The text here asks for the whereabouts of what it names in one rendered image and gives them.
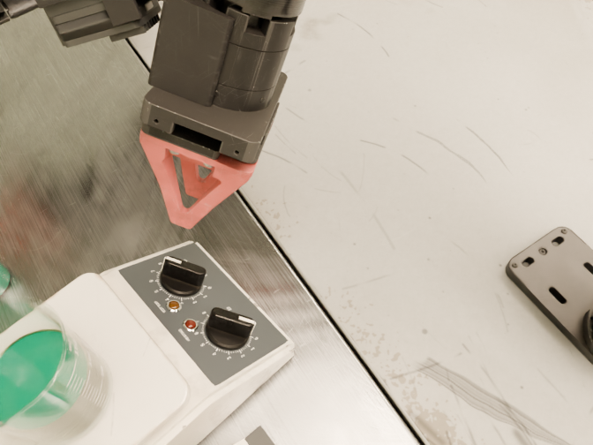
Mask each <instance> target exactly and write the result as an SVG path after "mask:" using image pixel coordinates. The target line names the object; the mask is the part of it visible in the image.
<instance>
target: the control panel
mask: <svg viewBox="0 0 593 445"><path fill-rule="evenodd" d="M167 256H173V257H176V258H178V259H180V260H185V261H188V262H190V263H193V264H195V265H198V266H201V267H203V268H205V269H206V275H205V278H204V281H203V283H202V286H201V289H200V290H199V292H197V293H196V294H194V295H192V296H189V297H180V296H176V295H174V294H171V293H169V292H168V291H166V290H165V289H164V288H163V287H162V285H161V281H160V276H161V271H162V269H161V268H162V264H163V261H164V258H165V257H167ZM118 271H119V273H120V275H121V276H122V277H123V278H124V280H125V281H126V282H127V283H128V284H129V285H130V286H131V287H132V288H133V290H134V291H135V292H136V293H137V294H138V296H139V297H140V298H141V299H142V301H143V302H144V303H145V304H146V306H147V307H148V308H149V309H150V310H151V311H152V313H153V314H154V315H155V316H156V318H157V319H158V320H159V321H160V322H161V324H162V325H163V326H164V327H165V329H167V330H168V332H169V333H170V334H171V335H172V336H173V337H174V338H175V340H176V341H177V342H178V343H179V345H180V346H181V347H182V348H183V349H184V351H185V352H186V353H187V354H188V356H189V357H190V358H191V359H192V361H193V362H194V363H195V364H196V365H197V366H198V368H199V369H200V370H201V371H202V373H203V374H204V375H205V376H206V377H207V378H208V379H209V380H210V381H211V383H213V384H214V385H215V386H216V385H219V384H221V383H222V382H224V381H226V380H227V379H228V378H230V377H232V376H233V375H235V374H237V373H239V372H240V371H242V370H244V369H245V368H246V367H247V366H250V365H251V364H253V363H254V362H256V361H258V360H259V359H261V358H263V357H265V356H266V355H267V354H268V353H270V352H272V351H274V350H275V349H277V348H279V347H280V346H282V345H283V344H285V343H286V342H287V341H288V339H287V338H286V337H285V336H284V335H283V334H282V333H281V332H280V331H279V330H278V329H277V328H276V327H275V326H274V325H273V323H272V322H271V321H270V320H269V319H268V318H267V317H266V316H265V315H264V314H263V313H262V312H261V311H260V310H259V309H258V308H257V307H256V306H255V305H254V304H253V303H252V302H251V301H250V299H248V298H247V297H246V296H245V295H244V294H243V292H241V291H240V290H239V289H238V288H237V287H236V286H235V284H234V283H233V282H232V281H231V280H230V279H229V278H228V277H227V276H226V275H225V274H224V273H223V272H222V271H221V270H220V269H219V268H218V267H217V266H216V265H215V263H214V262H213V261H212V260H211V259H210V258H209V257H208V256H207V255H206V254H205V253H204V252H203V251H202V250H201V249H200V248H199V247H198V246H197V245H196V244H195V243H191V244H188V245H185V246H182V247H179V248H177V249H175V250H172V251H169V252H166V253H163V254H160V255H157V256H155V257H153V258H150V259H147V260H143V261H141V262H139V263H136V264H133V265H130V266H129V267H126V268H122V269H119V270H118ZM170 301H176V302H178V303H179V308H178V309H176V310H173V309H171V308H169V302H170ZM215 307H220V308H222V309H225V310H228V311H231V312H233V313H238V314H242V315H244V316H247V317H250V318H252V319H254V321H255V322H256V325H255V327H254V329H253V331H252V333H251V335H250V336H249V339H248V341H247V343H246V344H245V345H244V346H243V347H242V348H240V349H237V350H233V351H229V350H224V349H221V348H219V347H217V346H215V345H214V344H213V343H211V342H210V340H209V339H208V337H207V335H206V323H207V321H208V318H209V315H210V313H211V311H212V309H213V308H215ZM187 320H193V321H195V322H196V328H193V329H190V328H187V327H186V326H185V322H186V321H187Z"/></svg>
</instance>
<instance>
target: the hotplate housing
mask: <svg viewBox="0 0 593 445"><path fill-rule="evenodd" d="M191 243H193V242H192V241H187V242H185V243H182V244H180V245H175V246H173V247H170V248H168V249H165V250H163V251H160V252H157V253H153V254H151V255H148V256H146V257H143V258H140V259H138V260H134V261H131V262H129V263H126V264H123V265H121V266H118V267H116V268H112V269H109V270H106V271H104V272H102V273H101V274H100V276H101V277H102V278H103V279H104V280H105V281H106V283H107V284H108V285H109V287H110V288H111V289H112V290H113V291H114V292H115V293H116V294H117V296H118V297H119V298H120V299H121V300H122V302H123V303H124V304H125V306H126V307H127V308H128V309H129V310H130V312H131V313H132V314H133V316H134V317H135V318H136V319H137V321H138V322H139V323H140V324H141V326H142V327H143V328H144V329H145V331H146V332H147V333H148V334H149V335H150V336H151V337H152V338H153V340H154V341H155V342H156V343H157V345H158V346H159V347H160V348H161V350H162V351H163V352H164V354H165V355H166V356H167V357H168V358H169V360H170V361H171V362H172V364H173V365H174V366H175V367H176V369H177V370H178V371H179V372H180V374H181V375H183V377H184V378H185V379H186V380H187V382H188V384H189V385H190V389H191V396H190V399H189V402H188V404H187V405H185V407H184V408H183V409H182V410H181V411H180V412H179V413H178V414H177V415H176V416H175V417H174V418H172V419H171V420H170V421H169V422H168V423H167V424H166V425H165V426H163V427H162V428H161V429H160V430H159V431H158V432H156V433H155V434H154V435H153V436H152V437H151V438H150V439H148V440H147V441H146V442H145V443H144V444H143V445H197V444H199V443H200V442H201V441H202V440H203V439H204V438H205V437H206V436H207V435H208V434H210V433H211V432H212V431H213V430H214V429H215V428H216V427H217V426H218V425H219V424H220V423H221V422H222V421H223V420H224V419H225V418H226V417H227V416H228V415H229V414H231V413H232V412H233V411H234V410H235V409H236V408H237V407H238V406H239V405H240V404H242V403H243V402H244V401H245V400H246V399H247V398H248V397H249V396H250V395H251V394H253V393H254V392H255V391H256V390H257V389H258V388H259V387H260V386H261V385H262V384H263V383H265V382H266V381H267V380H268V379H269V378H270V377H271V376H272V375H273V374H274V373H276V372H277V371H278V370H279V369H280V368H281V367H282V366H283V365H284V364H286V363H287V362H288V361H289V360H290V359H291V358H292V357H293V356H294V350H293V348H295V345H294V343H293V341H292V340H291V339H290V338H289V337H288V336H287V335H286V334H285V333H284V332H283V331H282V330H281V329H280V328H279V327H278V326H277V325H276V324H275V323H274V322H273V321H272V319H271V318H270V317H269V316H268V315H267V314H266V313H265V312H264V311H263V310H262V309H261V308H260V307H259V306H258V305H257V304H256V303H255V302H254V301H253V300H252V299H251V297H250V296H249V295H248V294H247V293H246V292H245V291H244V290H243V289H242V288H241V287H240V286H239V285H238V284H237V283H236V282H235V281H234V280H233V279H232V278H231V277H230V275H229V274H228V273H227V272H226V271H225V270H224V269H223V268H222V267H221V266H220V265H219V264H218V263H217V262H216V261H215V260H214V259H213V258H212V257H211V256H210V254H209V253H208V252H207V251H206V250H205V249H204V248H203V247H202V246H201V245H200V244H199V243H198V242H197V243H195V244H196V245H197V246H198V247H199V248H200V249H201V250H202V251H203V252H204V253H205V254H206V255H207V256H208V257H209V258H210V259H211V260H212V261H213V262H214V263H215V265H216V266H217V267H218V268H219V269H220V270H221V271H222V272H223V273H224V274H225V275H226V276H227V277H228V278H229V279H230V280H231V281H232V282H233V283H234V284H235V286H236V287H237V288H238V289H239V290H240V291H241V292H243V294H244V295H245V296H246V297H247V298H248V299H250V301H251V302H252V303H253V304H254V305H255V306H256V307H257V308H258V309H259V310H260V311H261V312H262V313H263V314H264V315H265V316H266V317H267V318H268V319H269V320H270V321H271V322H272V323H273V325H274V326H275V327H276V328H277V329H278V330H279V331H280V332H281V333H282V334H283V335H284V336H285V337H286V338H287V339H288V341H287V342H286V343H285V344H283V345H282V346H280V347H279V348H277V349H275V350H274V351H272V352H270V353H268V354H267V355H266V356H265V357H263V358H261V359H259V360H258V361H256V362H254V363H253V364H251V365H250V366H247V367H246V368H245V369H244V370H242V371H240V372H239V373H237V374H235V375H233V376H232V377H230V378H228V379H227V380H226V381H224V382H222V383H221V384H219V385H216V386H215V385H214V384H213V383H211V381H210V380H209V379H208V378H207V377H206V376H205V375H204V374H203V373H202V371H201V370H200V369H199V368H198V366H197V365H196V364H195V363H194V362H193V361H192V359H191V358H190V357H189V356H188V354H187V353H186V352H185V351H184V349H183V348H182V347H181V346H180V345H179V343H178V342H177V341H176V340H175V338H174V337H173V336H172V335H171V334H170V333H169V332H168V330H167V329H165V327H164V326H163V325H162V324H161V322H160V321H159V320H158V319H157V318H156V316H155V315H154V314H153V313H152V311H151V310H150V309H149V308H148V307H147V306H146V304H145V303H144V302H143V301H142V299H141V298H140V297H139V296H138V294H137V293H136V292H135V291H134V290H133V288H132V287H131V286H130V285H129V284H128V283H127V282H126V281H125V280H124V278H123V277H122V276H121V275H120V273H119V271H118V270H119V269H122V268H126V267H129V266H130V265H133V264H136V263H139V262H141V261H143V260H147V259H150V258H153V257H155V256H157V255H160V254H163V253H166V252H169V251H172V250H175V249H177V248H179V247H182V246H185V245H188V244H191Z"/></svg>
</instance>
